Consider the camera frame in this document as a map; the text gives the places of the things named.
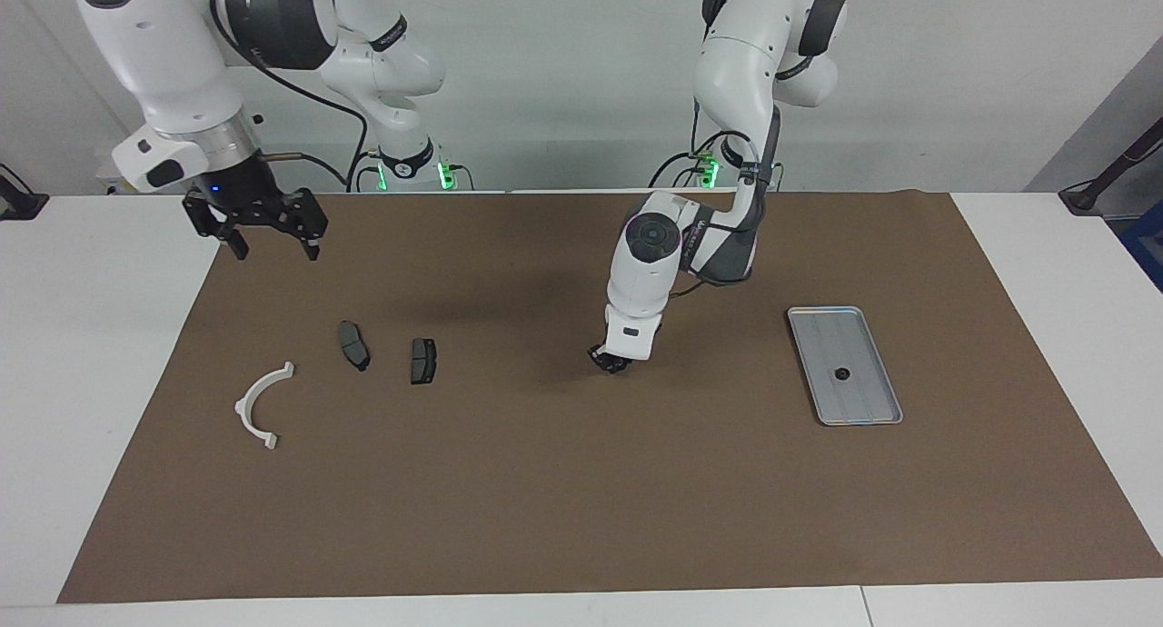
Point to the white box yellow labels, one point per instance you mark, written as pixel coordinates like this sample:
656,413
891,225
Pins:
107,184

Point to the brown table mat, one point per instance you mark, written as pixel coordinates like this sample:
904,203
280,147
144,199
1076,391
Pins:
581,482

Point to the silver metal tray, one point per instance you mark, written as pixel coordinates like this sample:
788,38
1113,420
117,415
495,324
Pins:
863,404

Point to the dark grey brake pad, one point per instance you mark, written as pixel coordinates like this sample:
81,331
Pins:
353,345
423,361

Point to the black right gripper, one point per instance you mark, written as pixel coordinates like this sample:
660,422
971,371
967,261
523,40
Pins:
245,204

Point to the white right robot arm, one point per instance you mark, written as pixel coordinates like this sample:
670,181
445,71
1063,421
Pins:
173,64

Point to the white curved plastic bracket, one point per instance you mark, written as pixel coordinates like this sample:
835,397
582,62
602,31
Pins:
245,411

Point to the blue crate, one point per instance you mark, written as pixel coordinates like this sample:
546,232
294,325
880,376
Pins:
1147,245

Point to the black clamp mount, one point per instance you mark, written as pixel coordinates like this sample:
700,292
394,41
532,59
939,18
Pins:
18,204

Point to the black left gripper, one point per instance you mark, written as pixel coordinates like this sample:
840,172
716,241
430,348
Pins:
607,354

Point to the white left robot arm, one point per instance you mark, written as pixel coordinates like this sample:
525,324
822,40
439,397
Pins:
641,273

